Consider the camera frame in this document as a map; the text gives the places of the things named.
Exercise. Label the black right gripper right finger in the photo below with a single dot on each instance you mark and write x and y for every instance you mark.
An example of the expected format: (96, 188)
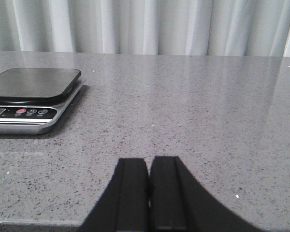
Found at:
(179, 203)

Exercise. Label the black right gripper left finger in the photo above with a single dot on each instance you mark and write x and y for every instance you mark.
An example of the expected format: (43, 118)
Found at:
(123, 207)

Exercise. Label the black silver kitchen scale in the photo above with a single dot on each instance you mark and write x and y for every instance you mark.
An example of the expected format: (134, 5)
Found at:
(33, 99)

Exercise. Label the white pleated curtain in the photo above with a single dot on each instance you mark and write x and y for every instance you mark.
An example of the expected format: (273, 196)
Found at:
(148, 27)

